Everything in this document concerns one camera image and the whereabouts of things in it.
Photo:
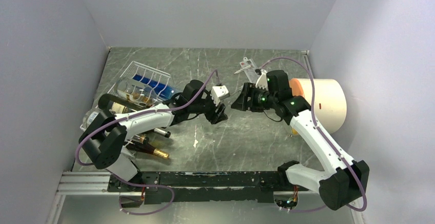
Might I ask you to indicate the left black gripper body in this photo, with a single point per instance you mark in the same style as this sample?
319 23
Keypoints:
205 105

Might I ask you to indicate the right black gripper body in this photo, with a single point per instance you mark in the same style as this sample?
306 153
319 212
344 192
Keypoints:
257 101

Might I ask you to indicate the dark green wine bottle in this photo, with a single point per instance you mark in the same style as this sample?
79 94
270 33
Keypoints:
117 105

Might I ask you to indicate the clear amber liquor bottle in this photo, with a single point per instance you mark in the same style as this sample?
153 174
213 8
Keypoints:
136 92

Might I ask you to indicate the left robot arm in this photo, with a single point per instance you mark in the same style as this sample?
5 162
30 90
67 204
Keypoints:
106 133

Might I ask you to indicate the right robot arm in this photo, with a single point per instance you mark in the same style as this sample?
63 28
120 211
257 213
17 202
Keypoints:
342 180

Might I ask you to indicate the blue clear bottle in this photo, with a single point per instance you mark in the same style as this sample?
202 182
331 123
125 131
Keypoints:
161 84

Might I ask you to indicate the gold foil wine bottle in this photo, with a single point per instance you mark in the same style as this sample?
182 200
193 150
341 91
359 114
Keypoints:
148 149

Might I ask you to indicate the clear bottle white label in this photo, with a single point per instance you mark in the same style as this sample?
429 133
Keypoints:
89 118

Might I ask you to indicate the white cylinder orange face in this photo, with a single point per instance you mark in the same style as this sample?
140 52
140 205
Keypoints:
330 106

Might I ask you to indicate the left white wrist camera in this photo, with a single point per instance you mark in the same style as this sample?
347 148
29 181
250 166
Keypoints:
219 93

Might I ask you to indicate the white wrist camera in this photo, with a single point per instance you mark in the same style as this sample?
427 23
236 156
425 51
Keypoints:
219 93
262 82

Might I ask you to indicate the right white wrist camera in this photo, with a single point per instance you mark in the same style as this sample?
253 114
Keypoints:
262 82

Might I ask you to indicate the white wire wine rack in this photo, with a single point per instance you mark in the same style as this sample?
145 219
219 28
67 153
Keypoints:
133 69

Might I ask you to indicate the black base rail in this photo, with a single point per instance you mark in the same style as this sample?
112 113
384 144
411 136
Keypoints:
161 187

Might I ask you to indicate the aluminium frame rail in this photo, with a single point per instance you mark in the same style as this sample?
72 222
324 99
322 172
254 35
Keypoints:
79 184

